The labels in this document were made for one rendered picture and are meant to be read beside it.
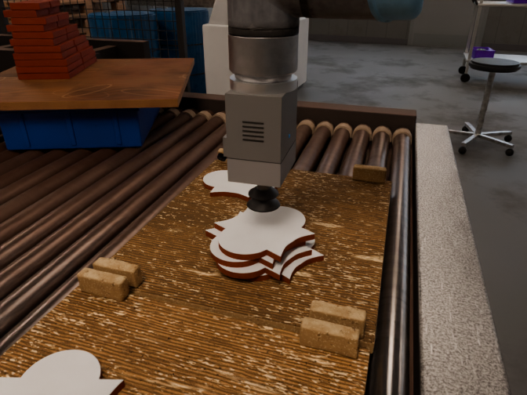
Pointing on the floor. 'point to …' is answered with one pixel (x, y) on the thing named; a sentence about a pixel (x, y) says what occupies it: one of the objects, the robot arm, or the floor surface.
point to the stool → (492, 65)
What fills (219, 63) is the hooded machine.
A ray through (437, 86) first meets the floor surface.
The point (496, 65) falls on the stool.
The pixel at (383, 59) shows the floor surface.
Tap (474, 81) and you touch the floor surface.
